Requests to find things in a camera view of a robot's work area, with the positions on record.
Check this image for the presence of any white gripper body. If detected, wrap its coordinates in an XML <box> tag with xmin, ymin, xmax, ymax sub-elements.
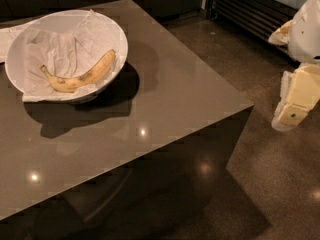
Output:
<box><xmin>288</xmin><ymin>0</ymin><xmax>320</xmax><ymax>64</ymax></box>

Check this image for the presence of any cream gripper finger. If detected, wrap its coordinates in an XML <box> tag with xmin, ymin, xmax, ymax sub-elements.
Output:
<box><xmin>271</xmin><ymin>63</ymin><xmax>320</xmax><ymax>131</ymax></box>
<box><xmin>268</xmin><ymin>21</ymin><xmax>292</xmax><ymax>46</ymax></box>

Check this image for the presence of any yellow banana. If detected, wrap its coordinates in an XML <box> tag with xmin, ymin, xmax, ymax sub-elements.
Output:
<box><xmin>40</xmin><ymin>49</ymin><xmax>116</xmax><ymax>93</ymax></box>

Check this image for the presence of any white paper towel in bowl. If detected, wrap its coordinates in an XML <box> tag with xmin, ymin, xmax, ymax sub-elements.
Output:
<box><xmin>22</xmin><ymin>10</ymin><xmax>128</xmax><ymax>102</ymax></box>

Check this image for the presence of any white bowl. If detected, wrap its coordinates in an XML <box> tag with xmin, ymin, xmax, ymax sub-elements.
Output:
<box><xmin>1</xmin><ymin>10</ymin><xmax>128</xmax><ymax>103</ymax></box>

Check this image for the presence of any white paper under bowl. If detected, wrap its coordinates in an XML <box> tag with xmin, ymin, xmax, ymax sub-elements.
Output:
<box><xmin>0</xmin><ymin>21</ymin><xmax>34</xmax><ymax>63</ymax></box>

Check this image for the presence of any dark vent grille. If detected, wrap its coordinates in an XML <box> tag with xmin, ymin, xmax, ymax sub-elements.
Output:
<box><xmin>212</xmin><ymin>0</ymin><xmax>297</xmax><ymax>42</ymax></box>

